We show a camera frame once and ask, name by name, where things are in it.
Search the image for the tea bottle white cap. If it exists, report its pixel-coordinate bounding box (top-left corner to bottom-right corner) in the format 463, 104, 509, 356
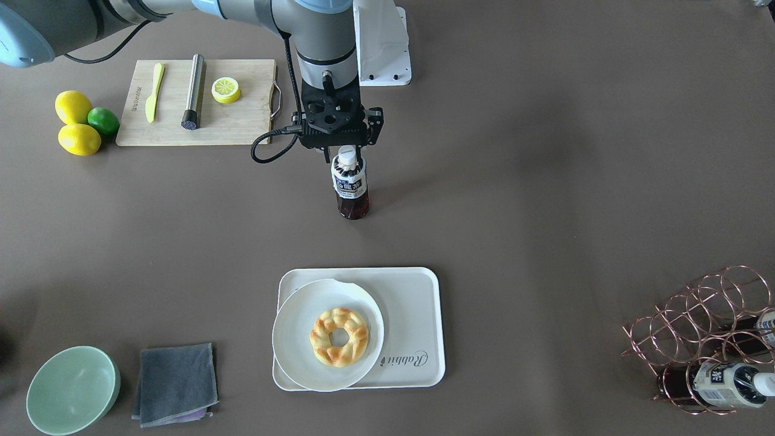
331, 145, 370, 220

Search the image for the white plate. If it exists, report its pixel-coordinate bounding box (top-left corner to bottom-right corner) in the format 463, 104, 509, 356
273, 279, 385, 392

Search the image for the steel muddler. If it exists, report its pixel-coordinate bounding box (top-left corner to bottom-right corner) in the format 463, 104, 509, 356
180, 53, 205, 131

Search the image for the grey folded cloth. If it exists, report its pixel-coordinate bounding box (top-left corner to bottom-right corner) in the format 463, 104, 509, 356
132, 343, 219, 428

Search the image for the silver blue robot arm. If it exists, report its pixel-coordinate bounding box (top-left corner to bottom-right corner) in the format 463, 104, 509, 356
1, 1, 384, 163

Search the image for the yellow lemon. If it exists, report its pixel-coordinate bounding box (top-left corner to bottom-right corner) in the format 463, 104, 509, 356
58, 124, 102, 156
54, 90, 93, 125

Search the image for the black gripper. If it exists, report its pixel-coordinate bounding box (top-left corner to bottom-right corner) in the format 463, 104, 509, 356
294, 78, 384, 165

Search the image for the green lime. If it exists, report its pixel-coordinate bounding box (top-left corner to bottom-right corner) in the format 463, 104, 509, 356
87, 107, 120, 137

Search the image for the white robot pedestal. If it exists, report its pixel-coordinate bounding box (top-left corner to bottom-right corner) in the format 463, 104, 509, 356
352, 1, 412, 87

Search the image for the copper wire bottle rack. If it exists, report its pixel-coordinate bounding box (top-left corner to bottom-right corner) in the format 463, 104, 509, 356
623, 265, 774, 415

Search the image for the braided ring pastry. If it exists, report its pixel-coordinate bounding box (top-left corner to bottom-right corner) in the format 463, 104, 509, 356
308, 307, 370, 369

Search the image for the mint green bowl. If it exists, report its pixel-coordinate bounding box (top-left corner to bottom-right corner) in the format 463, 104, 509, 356
27, 346, 121, 435

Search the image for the wooden cutting board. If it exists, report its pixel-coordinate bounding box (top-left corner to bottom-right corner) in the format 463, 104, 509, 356
116, 59, 294, 147

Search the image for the yellow plastic knife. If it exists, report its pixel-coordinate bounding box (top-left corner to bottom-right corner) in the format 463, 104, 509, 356
145, 62, 165, 124

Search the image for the white serving tray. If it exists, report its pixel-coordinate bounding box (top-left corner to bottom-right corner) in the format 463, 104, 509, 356
273, 267, 446, 391

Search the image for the half lemon slice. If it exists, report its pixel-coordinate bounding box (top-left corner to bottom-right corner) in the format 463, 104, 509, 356
211, 76, 242, 104

